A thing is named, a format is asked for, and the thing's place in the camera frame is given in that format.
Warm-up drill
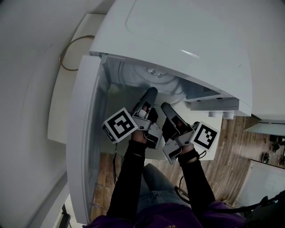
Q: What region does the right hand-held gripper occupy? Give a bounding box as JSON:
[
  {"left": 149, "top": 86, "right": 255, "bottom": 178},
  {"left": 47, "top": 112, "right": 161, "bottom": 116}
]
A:
[{"left": 160, "top": 102, "right": 219, "bottom": 166}]

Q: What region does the clear glass turntable plate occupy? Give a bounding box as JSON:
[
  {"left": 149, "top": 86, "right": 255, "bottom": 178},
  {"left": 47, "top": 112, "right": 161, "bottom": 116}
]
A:
[{"left": 118, "top": 61, "right": 188, "bottom": 105}]

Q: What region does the white microwave oven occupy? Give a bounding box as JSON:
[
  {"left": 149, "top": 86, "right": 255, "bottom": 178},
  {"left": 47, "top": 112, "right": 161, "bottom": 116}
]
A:
[{"left": 89, "top": 0, "right": 253, "bottom": 118}]

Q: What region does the frosted glass table top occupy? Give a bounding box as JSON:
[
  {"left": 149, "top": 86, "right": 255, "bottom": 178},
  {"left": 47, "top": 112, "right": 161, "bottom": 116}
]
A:
[{"left": 242, "top": 117, "right": 285, "bottom": 137}]

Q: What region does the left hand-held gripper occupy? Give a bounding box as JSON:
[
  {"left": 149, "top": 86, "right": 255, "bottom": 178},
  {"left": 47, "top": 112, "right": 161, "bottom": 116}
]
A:
[{"left": 102, "top": 86, "right": 164, "bottom": 150}]

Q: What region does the person's right forearm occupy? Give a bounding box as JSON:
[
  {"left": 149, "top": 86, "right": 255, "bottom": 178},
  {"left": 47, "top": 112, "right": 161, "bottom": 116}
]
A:
[{"left": 176, "top": 147, "right": 217, "bottom": 215}]

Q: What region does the black chair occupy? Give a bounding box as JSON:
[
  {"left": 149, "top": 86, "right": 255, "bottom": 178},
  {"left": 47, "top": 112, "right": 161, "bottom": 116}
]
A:
[{"left": 211, "top": 191, "right": 285, "bottom": 228}]

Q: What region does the white cabinet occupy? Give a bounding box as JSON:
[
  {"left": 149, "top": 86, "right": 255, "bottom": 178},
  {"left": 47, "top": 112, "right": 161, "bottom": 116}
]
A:
[{"left": 235, "top": 159, "right": 285, "bottom": 208}]

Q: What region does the brown microwave power cable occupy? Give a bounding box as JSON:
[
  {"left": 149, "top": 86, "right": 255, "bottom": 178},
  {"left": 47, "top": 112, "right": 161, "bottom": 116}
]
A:
[{"left": 58, "top": 35, "right": 95, "bottom": 72}]

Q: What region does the person's blue jeans leg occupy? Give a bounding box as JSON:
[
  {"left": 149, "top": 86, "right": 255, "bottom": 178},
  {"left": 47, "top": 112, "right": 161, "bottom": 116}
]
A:
[{"left": 136, "top": 163, "right": 192, "bottom": 212}]

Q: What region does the white table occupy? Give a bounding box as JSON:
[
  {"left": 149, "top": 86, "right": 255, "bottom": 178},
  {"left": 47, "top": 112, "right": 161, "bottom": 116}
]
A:
[{"left": 47, "top": 13, "right": 224, "bottom": 161}]

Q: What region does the tangled rig cable bundle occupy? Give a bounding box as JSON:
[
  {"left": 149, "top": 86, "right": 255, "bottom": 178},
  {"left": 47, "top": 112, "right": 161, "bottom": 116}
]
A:
[{"left": 174, "top": 175, "right": 192, "bottom": 204}]

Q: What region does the person's purple top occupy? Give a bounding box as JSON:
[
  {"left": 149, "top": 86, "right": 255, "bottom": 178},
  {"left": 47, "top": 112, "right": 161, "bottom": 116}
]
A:
[{"left": 83, "top": 199, "right": 246, "bottom": 228}]

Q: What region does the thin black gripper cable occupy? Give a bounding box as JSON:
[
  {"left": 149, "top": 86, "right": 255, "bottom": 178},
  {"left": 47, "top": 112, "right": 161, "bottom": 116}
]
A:
[{"left": 112, "top": 142, "right": 119, "bottom": 186}]

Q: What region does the person's left forearm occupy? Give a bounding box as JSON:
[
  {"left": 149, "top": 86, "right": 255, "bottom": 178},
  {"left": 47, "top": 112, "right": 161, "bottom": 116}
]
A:
[{"left": 106, "top": 131, "right": 149, "bottom": 221}]

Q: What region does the black equipment clutter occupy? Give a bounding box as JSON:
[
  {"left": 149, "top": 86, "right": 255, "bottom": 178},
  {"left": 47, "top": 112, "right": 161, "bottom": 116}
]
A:
[{"left": 260, "top": 135, "right": 285, "bottom": 168}]

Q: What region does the white microwave door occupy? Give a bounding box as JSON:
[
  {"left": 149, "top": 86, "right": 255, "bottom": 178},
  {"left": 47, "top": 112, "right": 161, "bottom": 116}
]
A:
[{"left": 66, "top": 55, "right": 112, "bottom": 225}]

